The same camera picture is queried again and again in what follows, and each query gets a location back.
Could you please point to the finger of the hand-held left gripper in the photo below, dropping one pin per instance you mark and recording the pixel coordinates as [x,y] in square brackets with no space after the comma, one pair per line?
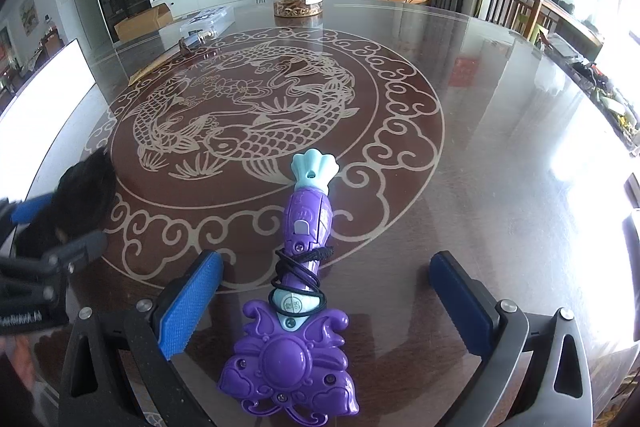
[80,249]
[32,208]

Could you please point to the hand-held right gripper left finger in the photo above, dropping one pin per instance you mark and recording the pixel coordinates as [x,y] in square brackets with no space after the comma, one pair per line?
[192,302]

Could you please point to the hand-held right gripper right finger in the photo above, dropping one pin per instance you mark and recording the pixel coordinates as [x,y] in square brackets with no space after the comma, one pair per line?
[460,302]

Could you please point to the black velvet pouch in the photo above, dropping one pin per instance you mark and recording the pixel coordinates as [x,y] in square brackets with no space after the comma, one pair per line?
[80,197]

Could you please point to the purple toy wand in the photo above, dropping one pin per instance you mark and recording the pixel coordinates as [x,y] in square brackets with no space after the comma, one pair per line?
[287,357]

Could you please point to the white flat panel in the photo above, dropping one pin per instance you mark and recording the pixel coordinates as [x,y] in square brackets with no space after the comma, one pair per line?
[45,117]

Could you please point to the brown cardboard box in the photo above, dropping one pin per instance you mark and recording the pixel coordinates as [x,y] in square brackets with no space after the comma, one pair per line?
[142,23]

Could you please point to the clear plastic storage box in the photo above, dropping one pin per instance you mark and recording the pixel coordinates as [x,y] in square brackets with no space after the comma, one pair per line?
[207,21]

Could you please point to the wooden side desk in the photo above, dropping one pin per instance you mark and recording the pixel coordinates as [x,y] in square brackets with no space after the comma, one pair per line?
[570,27]

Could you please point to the wooden chair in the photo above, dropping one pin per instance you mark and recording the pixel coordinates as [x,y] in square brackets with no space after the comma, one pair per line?
[507,4]

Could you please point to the framed wall picture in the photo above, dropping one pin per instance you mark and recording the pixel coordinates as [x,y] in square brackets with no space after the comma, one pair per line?
[29,13]

